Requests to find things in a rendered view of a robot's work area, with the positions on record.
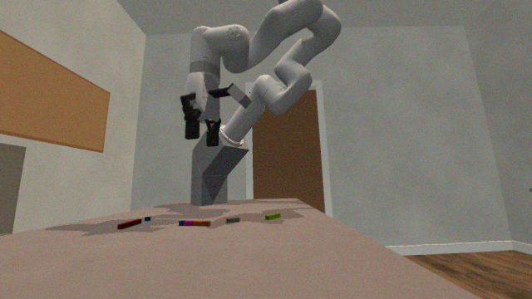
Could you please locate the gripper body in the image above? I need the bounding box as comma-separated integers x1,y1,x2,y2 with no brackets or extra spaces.
184,71,220,124

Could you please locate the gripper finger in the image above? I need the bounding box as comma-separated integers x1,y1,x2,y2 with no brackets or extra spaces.
205,118,221,147
180,93,201,140

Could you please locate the lime green rod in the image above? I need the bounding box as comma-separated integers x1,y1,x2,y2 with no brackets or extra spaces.
265,213,281,220

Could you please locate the red rod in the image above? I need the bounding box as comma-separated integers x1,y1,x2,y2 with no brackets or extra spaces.
117,219,142,229

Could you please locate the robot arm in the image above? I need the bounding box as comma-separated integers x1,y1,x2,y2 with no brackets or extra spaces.
190,0,342,146

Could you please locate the orange rod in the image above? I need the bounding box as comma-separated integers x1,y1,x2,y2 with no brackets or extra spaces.
192,221,210,227

